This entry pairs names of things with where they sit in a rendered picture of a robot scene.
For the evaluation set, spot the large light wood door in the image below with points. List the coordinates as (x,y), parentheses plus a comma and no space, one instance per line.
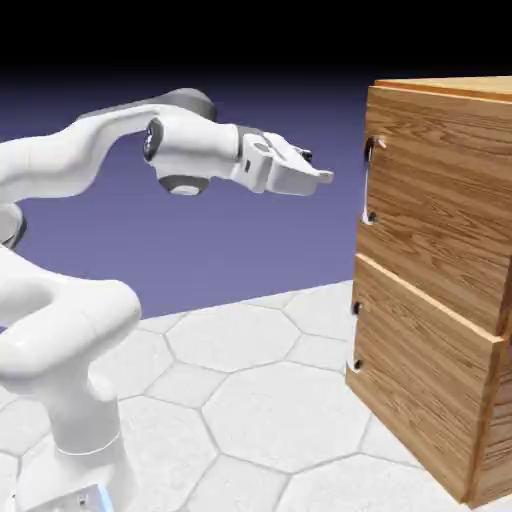
(436,200)

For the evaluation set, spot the small light wood door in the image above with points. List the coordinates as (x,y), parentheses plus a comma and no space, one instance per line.
(420,368)

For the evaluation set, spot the light wood cabinet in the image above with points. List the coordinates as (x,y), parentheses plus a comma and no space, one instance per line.
(432,288)

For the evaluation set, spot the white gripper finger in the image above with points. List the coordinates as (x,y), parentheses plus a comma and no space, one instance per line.
(304,155)
(324,176)

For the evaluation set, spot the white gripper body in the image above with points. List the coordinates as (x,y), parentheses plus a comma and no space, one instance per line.
(286,172)

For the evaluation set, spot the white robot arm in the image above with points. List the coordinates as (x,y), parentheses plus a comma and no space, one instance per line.
(80,156)

